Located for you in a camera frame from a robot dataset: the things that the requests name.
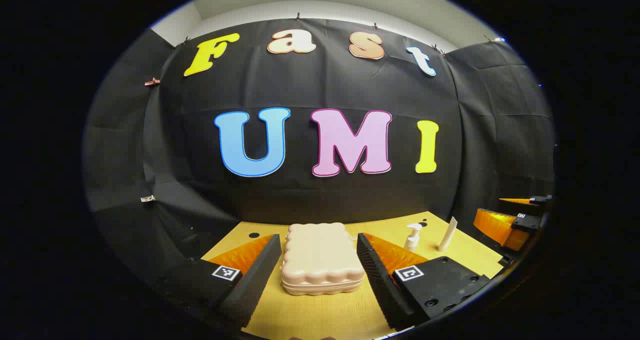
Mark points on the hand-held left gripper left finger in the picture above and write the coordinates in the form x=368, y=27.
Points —
x=255, y=285

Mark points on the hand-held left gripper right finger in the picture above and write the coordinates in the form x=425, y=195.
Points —
x=382, y=285

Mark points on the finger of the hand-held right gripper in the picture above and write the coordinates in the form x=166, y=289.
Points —
x=537, y=200
x=500, y=227

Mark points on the white pump bottle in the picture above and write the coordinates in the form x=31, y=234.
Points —
x=412, y=242

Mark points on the white squeeze tube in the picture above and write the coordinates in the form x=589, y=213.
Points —
x=447, y=237

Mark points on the pink suitcase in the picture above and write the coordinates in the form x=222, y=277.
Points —
x=320, y=260

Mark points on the small white clip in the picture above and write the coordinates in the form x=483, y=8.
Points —
x=147, y=198

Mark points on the black backdrop cloth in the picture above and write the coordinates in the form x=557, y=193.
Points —
x=300, y=89

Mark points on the small copper clip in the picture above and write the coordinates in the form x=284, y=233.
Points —
x=152, y=82

